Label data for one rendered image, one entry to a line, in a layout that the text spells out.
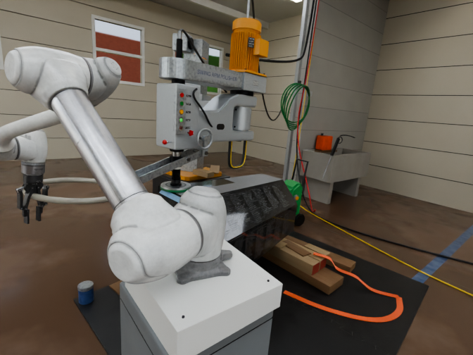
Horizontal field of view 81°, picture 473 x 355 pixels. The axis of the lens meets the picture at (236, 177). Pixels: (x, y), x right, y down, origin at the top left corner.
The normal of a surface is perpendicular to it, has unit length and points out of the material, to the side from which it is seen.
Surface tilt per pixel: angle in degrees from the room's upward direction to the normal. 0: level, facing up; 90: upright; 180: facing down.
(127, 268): 93
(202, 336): 90
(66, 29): 90
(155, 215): 40
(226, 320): 90
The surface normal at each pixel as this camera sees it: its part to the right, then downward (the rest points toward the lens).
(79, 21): 0.63, 0.23
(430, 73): -0.77, 0.09
